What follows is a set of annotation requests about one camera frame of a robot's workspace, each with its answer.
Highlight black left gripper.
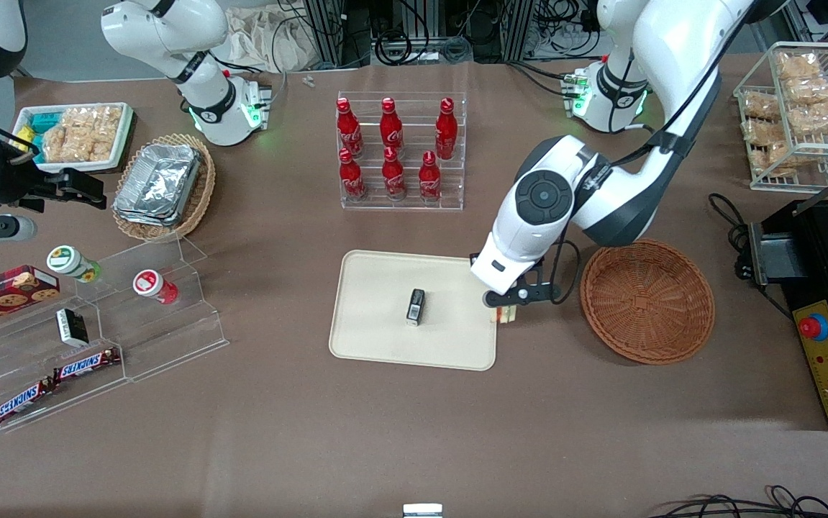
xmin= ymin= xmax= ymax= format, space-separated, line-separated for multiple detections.
xmin=518 ymin=260 xmax=563 ymax=304

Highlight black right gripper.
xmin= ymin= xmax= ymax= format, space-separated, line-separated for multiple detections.
xmin=0 ymin=153 xmax=108 ymax=214

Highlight white rectangular snack tray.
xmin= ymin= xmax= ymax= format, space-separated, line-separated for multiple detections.
xmin=12 ymin=102 xmax=135 ymax=175

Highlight brown wicker basket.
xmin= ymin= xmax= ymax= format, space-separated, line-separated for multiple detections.
xmin=579 ymin=239 xmax=716 ymax=365

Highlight tan oval wicker basket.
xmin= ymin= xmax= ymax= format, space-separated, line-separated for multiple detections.
xmin=111 ymin=133 xmax=217 ymax=243

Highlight cream plastic tray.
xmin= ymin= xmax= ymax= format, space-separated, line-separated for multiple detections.
xmin=328 ymin=250 xmax=500 ymax=372

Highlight clear bag rice crackers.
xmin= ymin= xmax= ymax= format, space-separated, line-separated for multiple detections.
xmin=42 ymin=106 xmax=124 ymax=164

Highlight green lid cup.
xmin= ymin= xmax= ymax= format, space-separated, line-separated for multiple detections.
xmin=46 ymin=245 xmax=102 ymax=283

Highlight stacked aluminium foil trays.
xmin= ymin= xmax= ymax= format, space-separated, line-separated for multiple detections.
xmin=112 ymin=143 xmax=203 ymax=228

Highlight teal snack packet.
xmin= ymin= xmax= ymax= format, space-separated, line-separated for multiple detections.
xmin=27 ymin=111 xmax=63 ymax=135

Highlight red lid cup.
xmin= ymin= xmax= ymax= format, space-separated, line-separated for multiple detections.
xmin=132 ymin=269 xmax=179 ymax=305

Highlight clear acrylic bottle rack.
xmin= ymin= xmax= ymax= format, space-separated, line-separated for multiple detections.
xmin=336 ymin=91 xmax=468 ymax=212

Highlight black and white box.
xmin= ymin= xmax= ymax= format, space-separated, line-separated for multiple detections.
xmin=55 ymin=308 xmax=90 ymax=348

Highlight red cola bottle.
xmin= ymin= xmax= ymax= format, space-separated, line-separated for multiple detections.
xmin=435 ymin=97 xmax=459 ymax=160
xmin=381 ymin=147 xmax=407 ymax=201
xmin=379 ymin=97 xmax=405 ymax=158
xmin=336 ymin=98 xmax=365 ymax=160
xmin=338 ymin=148 xmax=368 ymax=201
xmin=418 ymin=150 xmax=443 ymax=203

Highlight clear acrylic stepped stand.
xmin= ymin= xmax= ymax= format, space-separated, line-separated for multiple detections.
xmin=0 ymin=236 xmax=230 ymax=434

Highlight snickers chocolate bar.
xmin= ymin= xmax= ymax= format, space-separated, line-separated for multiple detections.
xmin=0 ymin=378 xmax=55 ymax=426
xmin=52 ymin=347 xmax=122 ymax=383

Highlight beige cloth bag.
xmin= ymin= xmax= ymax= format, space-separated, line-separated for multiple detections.
xmin=225 ymin=6 xmax=317 ymax=73

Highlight clear bag fried snacks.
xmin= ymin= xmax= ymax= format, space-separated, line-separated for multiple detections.
xmin=783 ymin=75 xmax=828 ymax=105
xmin=742 ymin=118 xmax=783 ymax=146
xmin=750 ymin=140 xmax=801 ymax=178
xmin=775 ymin=51 xmax=822 ymax=80
xmin=740 ymin=91 xmax=783 ymax=121
xmin=788 ymin=100 xmax=828 ymax=137

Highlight black table appliance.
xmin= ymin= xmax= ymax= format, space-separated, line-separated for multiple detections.
xmin=747 ymin=199 xmax=828 ymax=432

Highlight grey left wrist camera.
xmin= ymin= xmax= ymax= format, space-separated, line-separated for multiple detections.
xmin=483 ymin=283 xmax=554 ymax=309

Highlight black table cable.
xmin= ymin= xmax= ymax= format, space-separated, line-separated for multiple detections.
xmin=707 ymin=192 xmax=792 ymax=321

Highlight coiled black cable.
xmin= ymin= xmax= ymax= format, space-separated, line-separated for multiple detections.
xmin=373 ymin=29 xmax=414 ymax=67

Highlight white wire rack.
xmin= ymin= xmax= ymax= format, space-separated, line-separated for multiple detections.
xmin=733 ymin=41 xmax=828 ymax=192

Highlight black floor cables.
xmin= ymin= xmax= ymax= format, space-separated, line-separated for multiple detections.
xmin=647 ymin=485 xmax=828 ymax=518

